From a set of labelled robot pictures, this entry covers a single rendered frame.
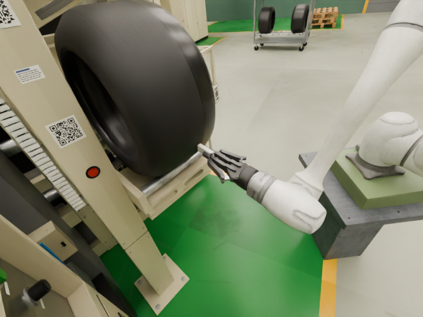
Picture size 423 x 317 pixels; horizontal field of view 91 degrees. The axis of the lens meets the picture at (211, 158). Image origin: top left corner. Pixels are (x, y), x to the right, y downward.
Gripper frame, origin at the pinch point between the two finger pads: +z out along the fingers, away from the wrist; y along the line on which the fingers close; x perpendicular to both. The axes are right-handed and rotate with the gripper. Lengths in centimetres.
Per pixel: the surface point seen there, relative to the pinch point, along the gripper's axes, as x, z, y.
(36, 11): -36, 66, 14
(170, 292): 105, 5, 33
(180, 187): 22.1, 9.0, 7.0
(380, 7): 119, 140, -1121
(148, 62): -30.8, 10.0, 8.9
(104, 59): -32.2, 16.5, 16.9
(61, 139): -13.4, 23.8, 33.5
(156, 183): 14.7, 12.9, 15.4
